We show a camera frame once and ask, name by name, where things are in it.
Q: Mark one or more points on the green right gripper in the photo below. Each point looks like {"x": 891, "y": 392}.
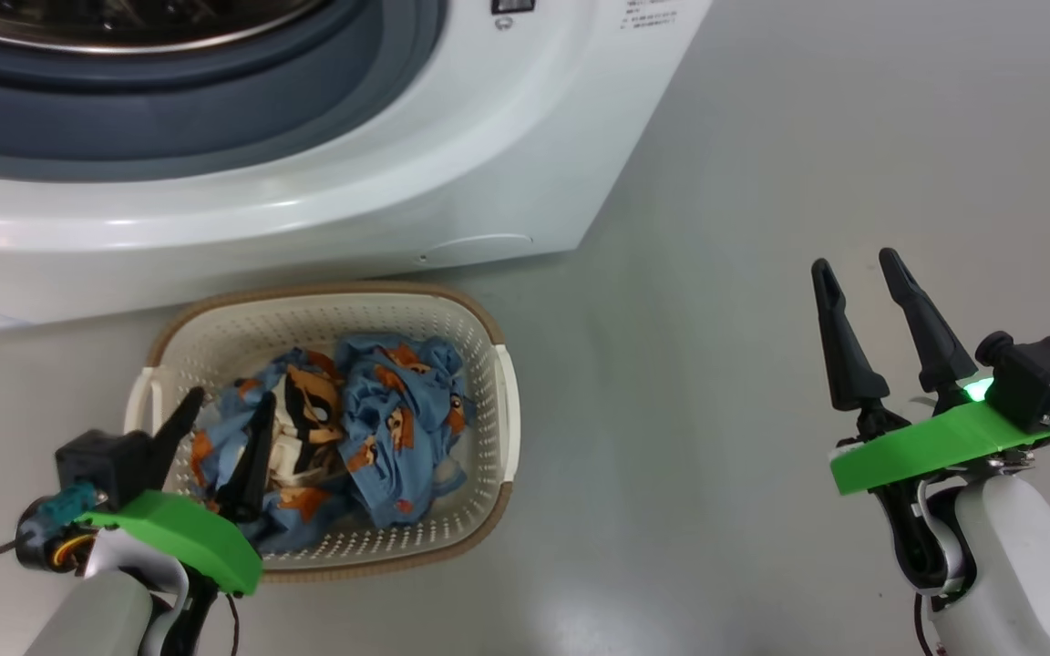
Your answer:
{"x": 926, "y": 446}

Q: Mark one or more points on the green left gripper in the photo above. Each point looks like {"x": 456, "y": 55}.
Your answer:
{"x": 197, "y": 538}

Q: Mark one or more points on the cream white garment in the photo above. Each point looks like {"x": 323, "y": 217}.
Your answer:
{"x": 293, "y": 460}

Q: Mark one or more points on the blue bear-print garment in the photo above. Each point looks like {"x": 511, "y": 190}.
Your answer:
{"x": 397, "y": 419}

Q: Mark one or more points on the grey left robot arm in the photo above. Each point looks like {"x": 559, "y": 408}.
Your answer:
{"x": 87, "y": 620}

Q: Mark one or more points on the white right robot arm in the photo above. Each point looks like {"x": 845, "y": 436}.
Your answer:
{"x": 1026, "y": 565}

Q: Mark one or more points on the white front-load washing machine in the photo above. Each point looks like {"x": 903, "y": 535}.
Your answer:
{"x": 306, "y": 219}

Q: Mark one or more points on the cream perforated laundry basket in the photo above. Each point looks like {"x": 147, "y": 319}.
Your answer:
{"x": 479, "y": 383}

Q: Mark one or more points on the grey rubber door gasket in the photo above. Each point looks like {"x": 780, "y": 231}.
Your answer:
{"x": 215, "y": 109}

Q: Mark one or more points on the black door latch socket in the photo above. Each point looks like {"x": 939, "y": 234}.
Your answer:
{"x": 512, "y": 5}

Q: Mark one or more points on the round white filter cover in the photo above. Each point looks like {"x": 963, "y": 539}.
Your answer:
{"x": 479, "y": 249}

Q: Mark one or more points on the printed instruction text label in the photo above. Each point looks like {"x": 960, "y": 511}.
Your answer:
{"x": 648, "y": 14}

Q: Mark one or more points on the teal left camera connector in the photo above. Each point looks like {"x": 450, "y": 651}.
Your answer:
{"x": 71, "y": 504}

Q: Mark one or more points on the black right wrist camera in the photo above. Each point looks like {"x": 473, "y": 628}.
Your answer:
{"x": 1040, "y": 378}

